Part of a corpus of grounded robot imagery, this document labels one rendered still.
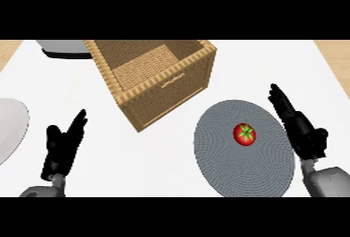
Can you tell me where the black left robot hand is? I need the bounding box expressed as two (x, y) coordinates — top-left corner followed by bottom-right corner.
(40, 108), (89, 182)

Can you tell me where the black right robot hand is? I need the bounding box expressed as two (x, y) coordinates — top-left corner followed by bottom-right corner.
(268, 82), (330, 161)

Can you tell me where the red tomato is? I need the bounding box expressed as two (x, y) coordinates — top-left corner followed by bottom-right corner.
(232, 122), (259, 147)

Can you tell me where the grey round placemat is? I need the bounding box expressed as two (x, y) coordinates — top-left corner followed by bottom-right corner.
(194, 99), (297, 198)

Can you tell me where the brown wicker basket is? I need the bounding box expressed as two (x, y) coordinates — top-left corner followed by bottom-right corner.
(83, 40), (219, 133)

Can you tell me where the white round plate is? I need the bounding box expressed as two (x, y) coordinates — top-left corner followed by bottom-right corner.
(0, 97), (31, 166)

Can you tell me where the grey appliance with black base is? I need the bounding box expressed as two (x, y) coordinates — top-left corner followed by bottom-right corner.
(34, 40), (95, 60)

